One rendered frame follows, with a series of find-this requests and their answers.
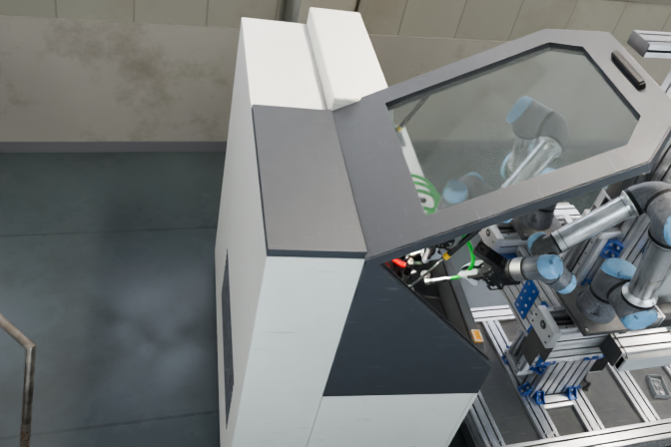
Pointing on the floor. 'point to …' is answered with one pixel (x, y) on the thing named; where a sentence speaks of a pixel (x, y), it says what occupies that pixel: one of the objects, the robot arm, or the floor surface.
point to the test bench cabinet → (389, 420)
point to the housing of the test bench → (281, 242)
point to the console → (343, 57)
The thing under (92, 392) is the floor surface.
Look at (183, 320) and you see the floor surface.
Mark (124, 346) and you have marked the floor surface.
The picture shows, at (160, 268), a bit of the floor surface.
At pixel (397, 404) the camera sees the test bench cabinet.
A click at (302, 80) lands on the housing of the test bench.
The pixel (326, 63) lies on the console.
